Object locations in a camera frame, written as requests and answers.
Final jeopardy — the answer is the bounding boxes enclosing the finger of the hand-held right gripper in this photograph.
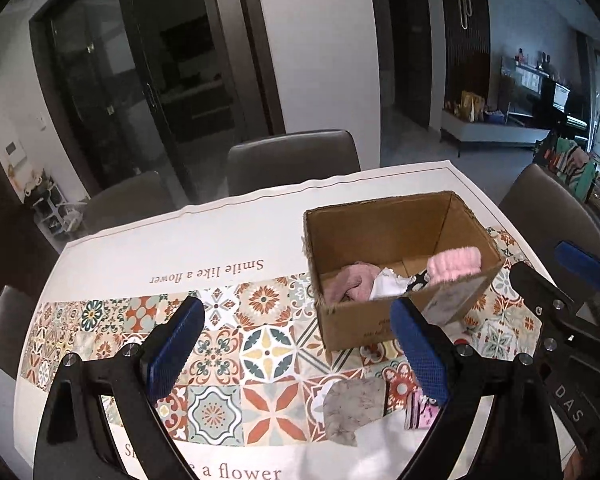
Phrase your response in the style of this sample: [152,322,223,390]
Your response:
[554,241,600,291]
[509,260,583,368]

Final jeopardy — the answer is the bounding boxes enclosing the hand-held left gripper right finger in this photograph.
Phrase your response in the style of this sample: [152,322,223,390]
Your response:
[390,297,566,480]

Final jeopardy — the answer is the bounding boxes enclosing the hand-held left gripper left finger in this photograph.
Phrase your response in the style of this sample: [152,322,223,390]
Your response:
[32,296,207,480]

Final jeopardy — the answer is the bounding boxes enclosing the pink striped cartoon sock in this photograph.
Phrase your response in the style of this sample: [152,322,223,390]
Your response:
[404,389,442,431]

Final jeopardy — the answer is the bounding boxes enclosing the cardboard box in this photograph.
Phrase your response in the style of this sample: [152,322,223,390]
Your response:
[302,191,506,352]

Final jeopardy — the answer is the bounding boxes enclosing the white fleece sock black bow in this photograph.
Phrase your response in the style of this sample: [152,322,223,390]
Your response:
[370,266,433,302]

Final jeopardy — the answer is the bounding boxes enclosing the light pink ribbed sock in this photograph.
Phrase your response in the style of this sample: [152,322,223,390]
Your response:
[426,246,482,286]

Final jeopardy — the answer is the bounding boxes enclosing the grey patterned sock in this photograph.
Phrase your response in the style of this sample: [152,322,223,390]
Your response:
[322,377,388,447]

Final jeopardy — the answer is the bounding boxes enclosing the dusty pink fluffy sock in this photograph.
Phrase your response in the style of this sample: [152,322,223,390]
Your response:
[332,261,381,303]

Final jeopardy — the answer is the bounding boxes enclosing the grey dining chair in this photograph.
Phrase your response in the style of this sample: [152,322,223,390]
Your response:
[498,163,600,281]
[80,171,176,233]
[226,130,361,196]
[0,285,43,381]

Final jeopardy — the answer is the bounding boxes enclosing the floral tile printed tablecloth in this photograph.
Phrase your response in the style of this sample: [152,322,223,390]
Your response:
[10,161,588,480]

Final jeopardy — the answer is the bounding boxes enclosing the white low sideboard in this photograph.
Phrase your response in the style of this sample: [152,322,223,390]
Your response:
[440,107,551,158]

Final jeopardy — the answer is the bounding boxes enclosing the black piano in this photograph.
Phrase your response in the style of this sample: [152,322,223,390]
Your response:
[540,77,598,136]

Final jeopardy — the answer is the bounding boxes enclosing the small shoe rack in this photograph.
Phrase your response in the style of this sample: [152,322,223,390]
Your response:
[22,170,88,241]

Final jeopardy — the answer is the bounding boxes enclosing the yellow snack bags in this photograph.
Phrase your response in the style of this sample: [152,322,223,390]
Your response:
[460,91,486,122]

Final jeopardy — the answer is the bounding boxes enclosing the glass display cabinet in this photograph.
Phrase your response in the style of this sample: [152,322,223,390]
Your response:
[500,55,551,98]

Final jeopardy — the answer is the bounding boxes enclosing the brown wooden entrance door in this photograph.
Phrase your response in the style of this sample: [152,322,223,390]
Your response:
[0,105,63,318]

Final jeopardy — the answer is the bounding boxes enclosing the dark hallway door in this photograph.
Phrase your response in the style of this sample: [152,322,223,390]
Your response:
[386,0,448,131]

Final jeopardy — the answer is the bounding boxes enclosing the dark sliding glass door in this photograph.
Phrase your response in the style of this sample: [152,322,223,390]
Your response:
[30,0,286,201]

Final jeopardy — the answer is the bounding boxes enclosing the dark slatted wall cabinet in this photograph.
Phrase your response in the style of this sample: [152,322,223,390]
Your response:
[437,0,493,121]

